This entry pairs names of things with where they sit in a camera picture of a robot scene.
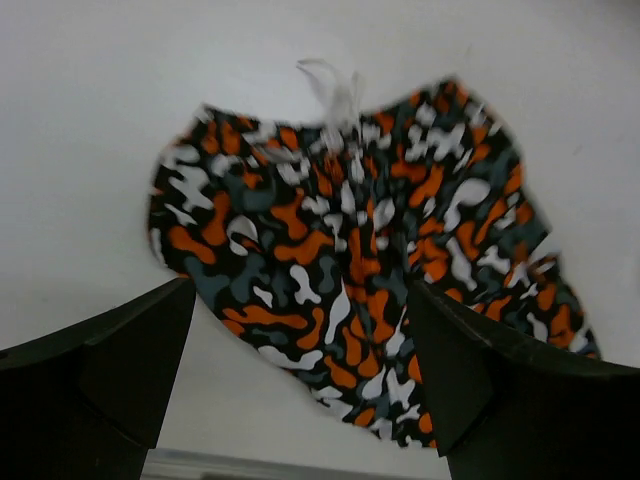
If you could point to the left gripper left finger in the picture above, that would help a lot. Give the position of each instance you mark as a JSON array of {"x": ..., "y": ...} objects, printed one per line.
[{"x": 89, "y": 401}]

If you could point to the aluminium front rail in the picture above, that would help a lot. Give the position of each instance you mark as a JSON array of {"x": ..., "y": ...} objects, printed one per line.
[{"x": 176, "y": 464}]

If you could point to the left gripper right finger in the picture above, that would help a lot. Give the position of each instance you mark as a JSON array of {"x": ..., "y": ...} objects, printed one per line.
[{"x": 506, "y": 406}]

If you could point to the camouflage patterned shorts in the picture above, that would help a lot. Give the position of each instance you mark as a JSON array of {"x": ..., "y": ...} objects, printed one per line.
[{"x": 304, "y": 239}]

